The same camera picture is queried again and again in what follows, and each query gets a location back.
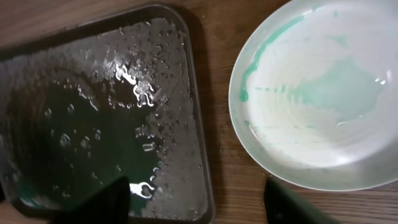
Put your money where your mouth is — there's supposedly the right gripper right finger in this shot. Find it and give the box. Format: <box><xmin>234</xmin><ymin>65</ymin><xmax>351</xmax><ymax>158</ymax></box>
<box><xmin>264</xmin><ymin>176</ymin><xmax>339</xmax><ymax>224</ymax></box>

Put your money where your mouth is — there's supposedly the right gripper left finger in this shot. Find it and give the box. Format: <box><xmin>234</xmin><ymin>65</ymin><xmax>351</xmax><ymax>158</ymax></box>
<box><xmin>50</xmin><ymin>177</ymin><xmax>130</xmax><ymax>224</ymax></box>

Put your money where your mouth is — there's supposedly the white plate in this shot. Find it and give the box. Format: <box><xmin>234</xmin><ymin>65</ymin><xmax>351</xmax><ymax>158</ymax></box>
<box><xmin>228</xmin><ymin>0</ymin><xmax>397</xmax><ymax>192</ymax></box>

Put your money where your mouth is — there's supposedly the dark serving tray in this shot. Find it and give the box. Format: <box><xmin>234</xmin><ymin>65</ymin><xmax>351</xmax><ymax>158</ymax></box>
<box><xmin>1</xmin><ymin>2</ymin><xmax>215</xmax><ymax>223</ymax></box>

